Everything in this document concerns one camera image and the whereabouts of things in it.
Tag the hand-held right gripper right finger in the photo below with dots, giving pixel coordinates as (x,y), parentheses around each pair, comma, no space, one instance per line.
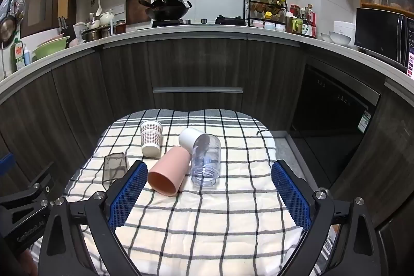
(291,195)

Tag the grey translucent cup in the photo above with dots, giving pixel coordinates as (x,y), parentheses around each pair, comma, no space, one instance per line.
(113,169)

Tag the green dish soap bottle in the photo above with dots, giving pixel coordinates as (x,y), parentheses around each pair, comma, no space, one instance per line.
(17,56)

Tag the white teapot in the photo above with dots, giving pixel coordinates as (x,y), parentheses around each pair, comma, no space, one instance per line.
(106,19)

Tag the green plastic basin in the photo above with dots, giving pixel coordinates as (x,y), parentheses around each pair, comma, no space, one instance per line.
(48,49)

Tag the steel pot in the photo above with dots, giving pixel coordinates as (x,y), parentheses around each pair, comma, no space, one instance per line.
(95,34)

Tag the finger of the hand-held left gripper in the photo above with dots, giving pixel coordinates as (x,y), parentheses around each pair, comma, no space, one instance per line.
(5,166)
(44,179)

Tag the white bowl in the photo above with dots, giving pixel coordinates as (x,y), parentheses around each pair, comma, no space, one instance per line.
(338,38)

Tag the black knife block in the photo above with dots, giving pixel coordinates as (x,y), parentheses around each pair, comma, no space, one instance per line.
(63,27)

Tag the red jar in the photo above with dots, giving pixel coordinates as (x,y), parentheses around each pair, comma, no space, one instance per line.
(120,27)

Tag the white red dotted paper cup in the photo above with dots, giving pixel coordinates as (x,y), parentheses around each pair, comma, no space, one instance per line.
(151,140)

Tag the black gas stove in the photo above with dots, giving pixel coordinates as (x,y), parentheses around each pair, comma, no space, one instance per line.
(171,22)

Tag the white rice cooker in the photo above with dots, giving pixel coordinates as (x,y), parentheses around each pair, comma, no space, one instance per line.
(343,28)

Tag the hanging frying pan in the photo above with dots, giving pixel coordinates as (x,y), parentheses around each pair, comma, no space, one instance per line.
(8,25)

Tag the black dishwasher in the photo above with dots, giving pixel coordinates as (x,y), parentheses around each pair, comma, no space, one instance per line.
(330,124)

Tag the clear plastic cup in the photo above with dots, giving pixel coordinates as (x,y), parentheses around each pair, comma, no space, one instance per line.
(207,159)

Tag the black microwave oven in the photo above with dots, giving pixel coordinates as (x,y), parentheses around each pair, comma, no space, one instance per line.
(381,36)

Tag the group of sauce bottles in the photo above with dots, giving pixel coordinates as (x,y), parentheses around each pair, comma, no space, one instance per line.
(305,20)

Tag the white hanging spoon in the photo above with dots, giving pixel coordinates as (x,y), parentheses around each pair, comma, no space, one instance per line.
(99,8)

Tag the pink cup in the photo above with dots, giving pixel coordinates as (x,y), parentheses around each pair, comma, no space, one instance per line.
(169,167)

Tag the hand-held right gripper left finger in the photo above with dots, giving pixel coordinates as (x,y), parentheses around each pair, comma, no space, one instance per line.
(127,195)

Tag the black white checked cloth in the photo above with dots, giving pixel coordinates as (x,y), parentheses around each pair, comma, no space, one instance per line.
(200,224)

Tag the black wok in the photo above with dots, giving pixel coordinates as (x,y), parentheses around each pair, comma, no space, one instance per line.
(169,7)

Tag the dark wooden cutting board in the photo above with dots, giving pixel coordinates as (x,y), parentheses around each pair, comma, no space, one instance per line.
(134,4)

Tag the white electric kettle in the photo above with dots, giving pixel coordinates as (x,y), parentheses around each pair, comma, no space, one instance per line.
(80,32)

